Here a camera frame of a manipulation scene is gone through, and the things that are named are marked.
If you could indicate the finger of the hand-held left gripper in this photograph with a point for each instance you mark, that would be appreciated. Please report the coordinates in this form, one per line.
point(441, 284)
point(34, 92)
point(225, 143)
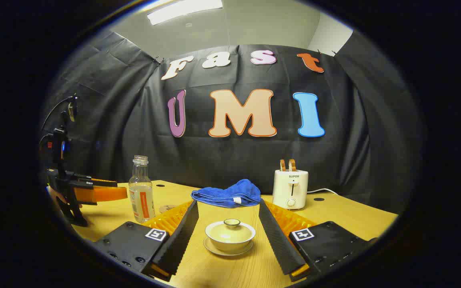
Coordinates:
point(94, 182)
point(102, 194)

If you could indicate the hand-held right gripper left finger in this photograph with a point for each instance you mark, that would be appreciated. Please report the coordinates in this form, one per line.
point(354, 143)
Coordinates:
point(178, 244)

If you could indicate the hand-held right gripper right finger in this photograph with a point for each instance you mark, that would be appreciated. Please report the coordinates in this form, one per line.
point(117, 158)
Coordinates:
point(278, 244)

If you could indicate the round wooden coaster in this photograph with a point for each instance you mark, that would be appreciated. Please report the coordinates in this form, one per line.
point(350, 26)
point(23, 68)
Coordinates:
point(166, 208)

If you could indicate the clear glass water bottle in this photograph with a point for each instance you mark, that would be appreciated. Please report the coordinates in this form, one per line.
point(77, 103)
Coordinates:
point(140, 192)

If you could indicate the white porcelain teacup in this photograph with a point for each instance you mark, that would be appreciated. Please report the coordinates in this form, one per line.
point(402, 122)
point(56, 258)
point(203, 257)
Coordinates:
point(230, 243)

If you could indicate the white teacup lid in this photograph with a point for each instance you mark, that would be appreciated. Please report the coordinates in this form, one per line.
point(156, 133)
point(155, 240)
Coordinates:
point(230, 230)

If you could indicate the white saucer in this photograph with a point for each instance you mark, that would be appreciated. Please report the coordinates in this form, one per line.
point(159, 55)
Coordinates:
point(214, 248)

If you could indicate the cream toaster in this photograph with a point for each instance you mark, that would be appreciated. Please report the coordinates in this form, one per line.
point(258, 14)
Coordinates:
point(290, 188)

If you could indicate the blue towel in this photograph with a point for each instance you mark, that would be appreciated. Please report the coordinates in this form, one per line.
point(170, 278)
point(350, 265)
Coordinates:
point(230, 194)

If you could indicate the toast bread slice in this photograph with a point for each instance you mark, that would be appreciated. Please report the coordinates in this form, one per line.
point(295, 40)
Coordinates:
point(292, 164)
point(283, 165)

